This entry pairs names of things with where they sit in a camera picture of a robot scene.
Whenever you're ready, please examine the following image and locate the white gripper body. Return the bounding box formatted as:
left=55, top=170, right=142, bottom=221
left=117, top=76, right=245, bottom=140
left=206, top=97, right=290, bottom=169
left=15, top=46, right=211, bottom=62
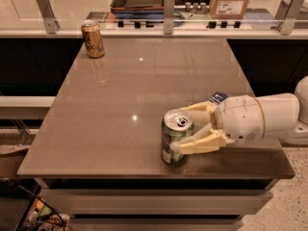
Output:
left=215, top=95, right=264, bottom=145

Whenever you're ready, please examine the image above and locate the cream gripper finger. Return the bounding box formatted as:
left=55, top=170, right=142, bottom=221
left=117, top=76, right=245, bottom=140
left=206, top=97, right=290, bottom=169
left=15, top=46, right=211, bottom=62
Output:
left=170, top=124, right=235, bottom=155
left=181, top=101, right=217, bottom=125

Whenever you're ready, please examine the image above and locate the green soda can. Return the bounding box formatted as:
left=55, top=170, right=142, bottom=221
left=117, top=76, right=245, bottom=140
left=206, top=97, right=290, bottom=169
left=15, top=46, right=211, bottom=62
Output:
left=161, top=109, right=194, bottom=167

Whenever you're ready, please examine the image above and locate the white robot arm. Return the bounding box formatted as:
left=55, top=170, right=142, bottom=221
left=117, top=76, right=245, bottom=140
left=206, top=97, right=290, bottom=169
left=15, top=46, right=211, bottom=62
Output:
left=170, top=77, right=308, bottom=154

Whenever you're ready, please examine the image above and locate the orange soda can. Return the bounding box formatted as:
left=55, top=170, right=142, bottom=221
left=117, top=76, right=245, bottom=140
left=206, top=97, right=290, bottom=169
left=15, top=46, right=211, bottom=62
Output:
left=81, top=20, right=105, bottom=58

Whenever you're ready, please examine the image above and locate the blue snack packet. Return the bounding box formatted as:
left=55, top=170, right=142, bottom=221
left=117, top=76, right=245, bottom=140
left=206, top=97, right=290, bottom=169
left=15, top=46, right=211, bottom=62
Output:
left=206, top=91, right=228, bottom=105

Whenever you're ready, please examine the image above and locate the grey table drawer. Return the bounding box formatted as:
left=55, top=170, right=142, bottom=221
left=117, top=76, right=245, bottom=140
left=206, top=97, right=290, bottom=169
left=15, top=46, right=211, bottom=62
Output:
left=41, top=189, right=272, bottom=216

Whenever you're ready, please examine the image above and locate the cardboard box with label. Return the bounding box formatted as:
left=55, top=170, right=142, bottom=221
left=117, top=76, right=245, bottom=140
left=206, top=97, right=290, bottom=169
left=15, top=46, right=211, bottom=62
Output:
left=210, top=0, right=249, bottom=19

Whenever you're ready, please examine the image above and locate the snack bag bin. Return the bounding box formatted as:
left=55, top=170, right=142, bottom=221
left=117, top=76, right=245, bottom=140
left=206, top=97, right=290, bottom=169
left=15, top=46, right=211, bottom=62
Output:
left=15, top=196, right=74, bottom=231

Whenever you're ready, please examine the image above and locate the middle metal glass bracket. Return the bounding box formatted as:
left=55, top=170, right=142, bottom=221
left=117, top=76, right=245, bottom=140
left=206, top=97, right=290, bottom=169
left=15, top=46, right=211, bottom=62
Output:
left=164, top=0, right=174, bottom=35

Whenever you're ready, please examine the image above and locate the metal glass bracket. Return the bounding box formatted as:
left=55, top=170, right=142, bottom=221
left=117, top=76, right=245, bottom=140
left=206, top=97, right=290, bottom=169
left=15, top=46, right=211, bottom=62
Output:
left=164, top=0, right=174, bottom=35
left=36, top=0, right=60, bottom=34
left=278, top=0, right=305, bottom=36

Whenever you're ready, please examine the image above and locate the right metal glass bracket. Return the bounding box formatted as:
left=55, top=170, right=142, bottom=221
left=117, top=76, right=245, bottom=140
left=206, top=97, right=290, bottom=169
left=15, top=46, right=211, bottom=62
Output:
left=278, top=0, right=305, bottom=36

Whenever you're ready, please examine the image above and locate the left metal glass bracket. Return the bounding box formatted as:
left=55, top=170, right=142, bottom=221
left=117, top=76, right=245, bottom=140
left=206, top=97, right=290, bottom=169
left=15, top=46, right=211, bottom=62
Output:
left=36, top=0, right=60, bottom=34

